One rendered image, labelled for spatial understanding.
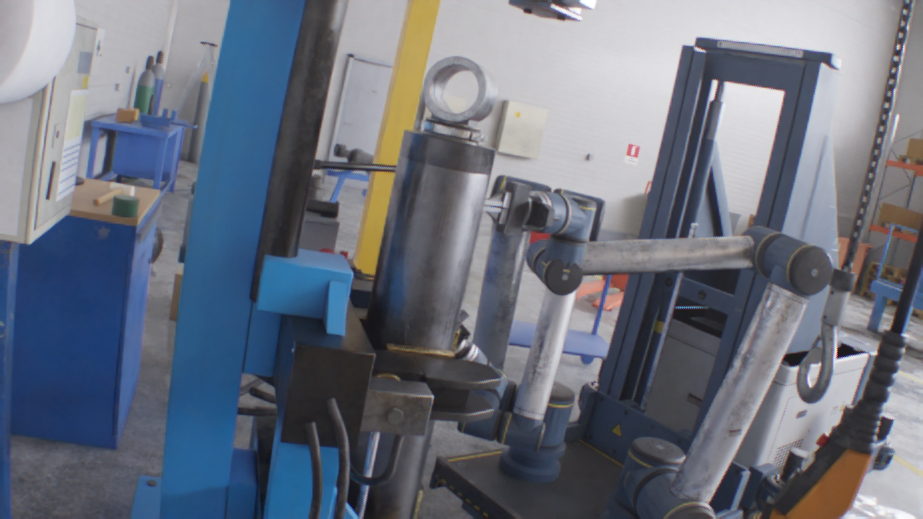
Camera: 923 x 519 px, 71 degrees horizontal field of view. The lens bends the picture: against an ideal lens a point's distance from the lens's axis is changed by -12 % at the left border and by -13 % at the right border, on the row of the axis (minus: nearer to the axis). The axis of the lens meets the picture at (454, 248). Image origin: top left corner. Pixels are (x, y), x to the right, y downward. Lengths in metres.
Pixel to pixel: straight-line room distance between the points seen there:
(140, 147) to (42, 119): 7.21
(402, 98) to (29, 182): 3.12
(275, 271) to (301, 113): 0.31
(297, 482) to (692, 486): 1.26
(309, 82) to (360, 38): 11.04
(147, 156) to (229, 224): 6.94
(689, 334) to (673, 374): 0.21
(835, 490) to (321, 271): 1.02
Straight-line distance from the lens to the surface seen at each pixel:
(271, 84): 1.56
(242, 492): 1.83
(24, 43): 1.05
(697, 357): 3.42
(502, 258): 2.48
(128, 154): 8.53
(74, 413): 3.08
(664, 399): 3.53
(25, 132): 1.32
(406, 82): 4.22
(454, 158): 1.59
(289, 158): 1.45
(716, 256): 2.32
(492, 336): 2.66
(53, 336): 2.97
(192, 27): 12.40
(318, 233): 1.97
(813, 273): 2.21
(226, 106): 1.56
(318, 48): 1.45
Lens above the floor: 1.52
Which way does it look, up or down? 10 degrees down
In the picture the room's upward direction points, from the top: 12 degrees clockwise
